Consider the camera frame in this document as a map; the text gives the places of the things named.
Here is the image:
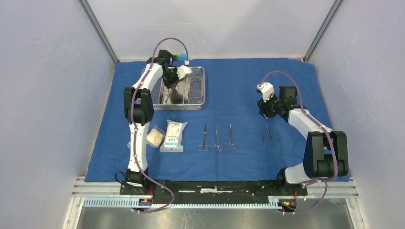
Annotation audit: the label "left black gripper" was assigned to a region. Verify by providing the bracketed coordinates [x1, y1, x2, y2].
[160, 67, 183, 90]

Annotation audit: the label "steel toothed tissue forceps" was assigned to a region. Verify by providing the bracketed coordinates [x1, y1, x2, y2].
[266, 124, 274, 146]

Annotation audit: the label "steel hemostat forceps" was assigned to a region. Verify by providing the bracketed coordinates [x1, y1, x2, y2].
[224, 123, 239, 150]

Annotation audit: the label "blue surgical wrap cloth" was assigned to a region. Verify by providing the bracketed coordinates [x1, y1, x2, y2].
[84, 57, 351, 183]

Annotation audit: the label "steel ring-handled forceps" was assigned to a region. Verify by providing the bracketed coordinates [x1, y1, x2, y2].
[210, 128, 224, 151]

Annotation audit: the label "beige gauze packet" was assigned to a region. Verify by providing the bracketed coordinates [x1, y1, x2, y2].
[147, 125, 165, 148]

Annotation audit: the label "white sterile packet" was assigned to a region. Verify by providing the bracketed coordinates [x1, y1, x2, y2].
[160, 119, 187, 153]

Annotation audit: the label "steel surgical scissors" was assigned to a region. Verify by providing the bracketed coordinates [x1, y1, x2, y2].
[198, 126, 210, 152]

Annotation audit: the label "steel needle holder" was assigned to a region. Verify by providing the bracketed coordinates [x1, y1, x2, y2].
[165, 86, 181, 104]

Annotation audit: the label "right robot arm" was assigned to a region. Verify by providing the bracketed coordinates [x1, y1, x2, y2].
[257, 83, 349, 195]

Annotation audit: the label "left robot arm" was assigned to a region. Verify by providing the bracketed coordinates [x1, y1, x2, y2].
[123, 50, 179, 195]

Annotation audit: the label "cyan blue block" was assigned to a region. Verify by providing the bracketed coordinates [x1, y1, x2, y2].
[177, 53, 188, 62]

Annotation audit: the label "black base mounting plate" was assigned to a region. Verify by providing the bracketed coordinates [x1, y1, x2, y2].
[120, 180, 308, 204]

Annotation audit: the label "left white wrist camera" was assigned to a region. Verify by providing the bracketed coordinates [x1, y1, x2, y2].
[177, 65, 192, 80]

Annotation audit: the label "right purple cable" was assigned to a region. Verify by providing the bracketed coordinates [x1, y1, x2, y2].
[257, 71, 339, 216]

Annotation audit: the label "purple cable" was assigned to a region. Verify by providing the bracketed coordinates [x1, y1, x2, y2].
[130, 37, 190, 215]
[257, 71, 339, 216]

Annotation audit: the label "slotted cable duct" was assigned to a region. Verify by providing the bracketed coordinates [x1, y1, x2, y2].
[83, 197, 282, 210]

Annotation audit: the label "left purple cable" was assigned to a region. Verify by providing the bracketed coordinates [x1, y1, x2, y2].
[130, 37, 190, 215]

